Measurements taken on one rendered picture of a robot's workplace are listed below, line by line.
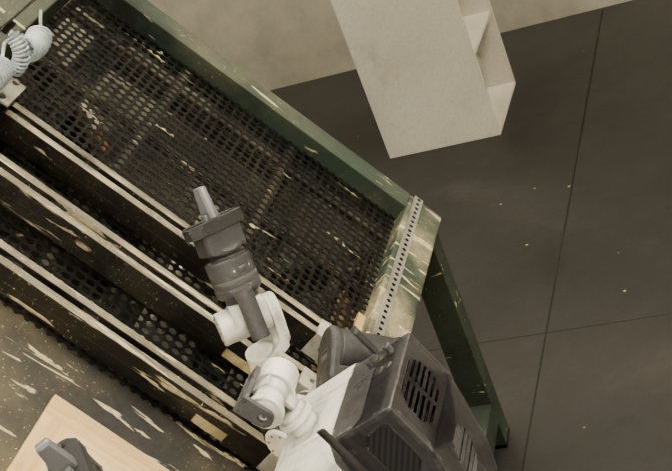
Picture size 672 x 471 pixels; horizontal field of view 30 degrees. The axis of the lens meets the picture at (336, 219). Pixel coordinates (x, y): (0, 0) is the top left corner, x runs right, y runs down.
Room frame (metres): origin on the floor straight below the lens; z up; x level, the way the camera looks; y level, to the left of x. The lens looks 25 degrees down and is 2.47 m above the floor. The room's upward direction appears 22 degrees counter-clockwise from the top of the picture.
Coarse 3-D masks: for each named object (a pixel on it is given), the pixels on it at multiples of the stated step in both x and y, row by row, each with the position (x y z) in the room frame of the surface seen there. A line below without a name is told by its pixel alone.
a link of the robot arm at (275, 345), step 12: (276, 300) 2.07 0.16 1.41; (276, 312) 2.05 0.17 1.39; (276, 324) 2.05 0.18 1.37; (276, 336) 2.07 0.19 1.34; (288, 336) 2.06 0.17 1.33; (252, 348) 2.10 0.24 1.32; (264, 348) 2.09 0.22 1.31; (276, 348) 2.05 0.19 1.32; (252, 360) 2.06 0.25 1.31; (264, 360) 2.05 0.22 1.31
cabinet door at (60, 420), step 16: (64, 400) 2.15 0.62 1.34; (48, 416) 2.10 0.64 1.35; (64, 416) 2.11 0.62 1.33; (80, 416) 2.13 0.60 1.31; (32, 432) 2.05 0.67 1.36; (48, 432) 2.06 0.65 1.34; (64, 432) 2.08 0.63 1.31; (80, 432) 2.09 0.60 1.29; (96, 432) 2.11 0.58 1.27; (112, 432) 2.12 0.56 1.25; (32, 448) 2.01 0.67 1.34; (96, 448) 2.07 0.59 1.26; (112, 448) 2.09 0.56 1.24; (128, 448) 2.10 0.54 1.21; (16, 464) 1.97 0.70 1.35; (32, 464) 1.98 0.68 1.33; (112, 464) 2.06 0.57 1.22; (128, 464) 2.07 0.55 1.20; (144, 464) 2.08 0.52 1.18; (160, 464) 2.10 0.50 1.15
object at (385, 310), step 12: (420, 204) 3.32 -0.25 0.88; (408, 216) 3.24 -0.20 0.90; (408, 228) 3.18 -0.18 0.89; (408, 240) 3.13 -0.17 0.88; (396, 264) 3.00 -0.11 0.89; (396, 276) 2.95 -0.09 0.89; (396, 288) 2.91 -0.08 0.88; (384, 300) 2.84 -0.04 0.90; (384, 312) 2.79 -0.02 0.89; (384, 324) 2.75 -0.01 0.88
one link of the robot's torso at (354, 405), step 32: (384, 352) 1.77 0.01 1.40; (416, 352) 1.73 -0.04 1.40; (352, 384) 1.75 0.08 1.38; (384, 384) 1.66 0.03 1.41; (416, 384) 1.67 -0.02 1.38; (448, 384) 1.72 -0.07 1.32; (320, 416) 1.73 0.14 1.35; (352, 416) 1.64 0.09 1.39; (384, 416) 1.59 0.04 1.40; (416, 416) 1.61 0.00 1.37; (448, 416) 1.67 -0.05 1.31; (288, 448) 1.72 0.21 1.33; (320, 448) 1.63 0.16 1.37; (352, 448) 1.61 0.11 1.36; (384, 448) 1.59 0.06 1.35; (416, 448) 1.58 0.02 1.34; (448, 448) 1.61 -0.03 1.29; (480, 448) 1.70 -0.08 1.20
